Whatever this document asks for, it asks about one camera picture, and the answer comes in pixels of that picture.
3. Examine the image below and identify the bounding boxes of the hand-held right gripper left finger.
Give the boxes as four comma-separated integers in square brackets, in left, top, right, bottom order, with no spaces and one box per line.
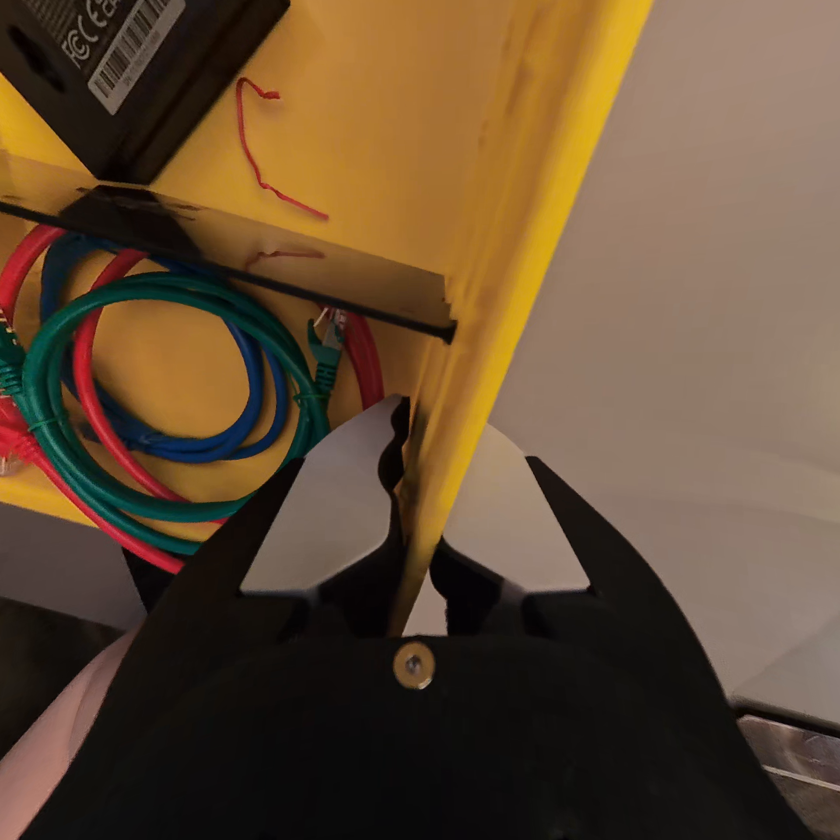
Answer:
[239,394,413,635]

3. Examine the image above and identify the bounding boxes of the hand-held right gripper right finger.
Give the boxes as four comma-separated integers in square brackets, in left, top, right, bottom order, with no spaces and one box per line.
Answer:
[430,423,593,632]

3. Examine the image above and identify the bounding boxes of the blue ethernet cable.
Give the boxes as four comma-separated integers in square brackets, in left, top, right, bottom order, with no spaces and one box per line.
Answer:
[39,231,291,465]

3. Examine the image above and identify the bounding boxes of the red ethernet cable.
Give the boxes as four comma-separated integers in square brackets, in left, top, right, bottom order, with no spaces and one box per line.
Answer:
[0,224,386,576]

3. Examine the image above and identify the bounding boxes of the green ethernet cable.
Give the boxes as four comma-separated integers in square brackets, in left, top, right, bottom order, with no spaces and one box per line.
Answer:
[0,272,347,557]

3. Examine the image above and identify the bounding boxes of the yellow plastic bin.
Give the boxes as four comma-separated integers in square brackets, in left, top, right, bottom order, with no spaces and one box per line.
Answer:
[0,0,657,636]

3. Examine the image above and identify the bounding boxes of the black ethernet switch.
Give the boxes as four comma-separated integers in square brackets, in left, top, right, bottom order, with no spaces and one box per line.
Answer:
[0,0,291,186]

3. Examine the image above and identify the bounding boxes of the person's left forearm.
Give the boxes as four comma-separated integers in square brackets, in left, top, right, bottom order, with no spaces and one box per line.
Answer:
[0,626,142,840]

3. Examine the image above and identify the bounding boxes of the black bin divider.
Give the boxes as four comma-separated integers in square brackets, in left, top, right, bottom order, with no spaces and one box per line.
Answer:
[0,154,458,343]

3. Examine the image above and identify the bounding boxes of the silver metal bar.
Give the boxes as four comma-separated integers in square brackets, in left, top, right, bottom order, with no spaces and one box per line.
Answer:
[734,712,840,840]

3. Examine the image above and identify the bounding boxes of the thin red twist tie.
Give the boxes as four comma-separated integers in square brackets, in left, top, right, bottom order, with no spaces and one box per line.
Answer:
[235,77,329,221]

